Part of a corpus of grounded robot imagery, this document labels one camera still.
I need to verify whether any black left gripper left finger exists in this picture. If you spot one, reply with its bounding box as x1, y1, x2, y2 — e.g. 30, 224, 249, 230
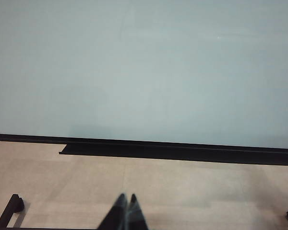
98, 193, 129, 230

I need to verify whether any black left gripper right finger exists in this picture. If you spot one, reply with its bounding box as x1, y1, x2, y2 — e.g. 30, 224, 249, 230
127, 193, 150, 230

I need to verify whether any large white whiteboard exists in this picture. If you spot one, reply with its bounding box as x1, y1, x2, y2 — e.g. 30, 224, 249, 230
0, 0, 288, 154

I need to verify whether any black stand base bar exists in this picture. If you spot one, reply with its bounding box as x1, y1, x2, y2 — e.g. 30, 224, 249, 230
0, 194, 99, 230

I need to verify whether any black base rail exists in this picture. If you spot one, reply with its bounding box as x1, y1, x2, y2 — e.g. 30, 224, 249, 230
58, 143, 288, 166

